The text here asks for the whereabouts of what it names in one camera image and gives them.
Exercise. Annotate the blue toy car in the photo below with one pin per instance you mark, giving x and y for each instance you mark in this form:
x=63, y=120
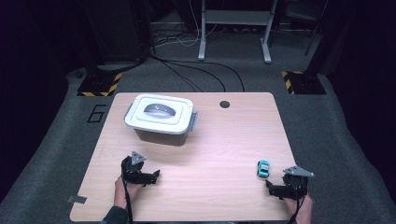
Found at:
x=263, y=169

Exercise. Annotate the white metal desk frame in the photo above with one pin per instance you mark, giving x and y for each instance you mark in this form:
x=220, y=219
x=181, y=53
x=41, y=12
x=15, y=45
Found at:
x=235, y=17

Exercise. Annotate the person's right hand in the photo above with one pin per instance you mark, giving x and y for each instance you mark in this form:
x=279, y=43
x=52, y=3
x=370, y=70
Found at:
x=303, y=211

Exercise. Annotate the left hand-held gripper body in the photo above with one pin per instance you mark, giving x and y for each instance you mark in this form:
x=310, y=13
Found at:
x=132, y=172

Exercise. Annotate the person's left hand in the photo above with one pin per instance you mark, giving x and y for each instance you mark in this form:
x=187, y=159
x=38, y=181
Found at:
x=120, y=193

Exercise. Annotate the black metal stand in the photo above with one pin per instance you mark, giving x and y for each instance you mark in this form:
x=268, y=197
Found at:
x=314, y=28

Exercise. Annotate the black stand base yellow stripes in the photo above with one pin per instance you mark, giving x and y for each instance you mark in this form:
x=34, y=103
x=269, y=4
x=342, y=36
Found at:
x=306, y=83
x=96, y=84

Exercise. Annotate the black round table grommet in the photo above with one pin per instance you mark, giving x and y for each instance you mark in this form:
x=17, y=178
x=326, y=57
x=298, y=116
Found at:
x=224, y=104

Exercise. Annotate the clear brown storage box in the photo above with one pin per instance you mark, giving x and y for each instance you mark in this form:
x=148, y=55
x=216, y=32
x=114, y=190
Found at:
x=162, y=138

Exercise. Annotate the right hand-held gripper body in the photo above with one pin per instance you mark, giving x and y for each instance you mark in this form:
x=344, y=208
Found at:
x=295, y=185

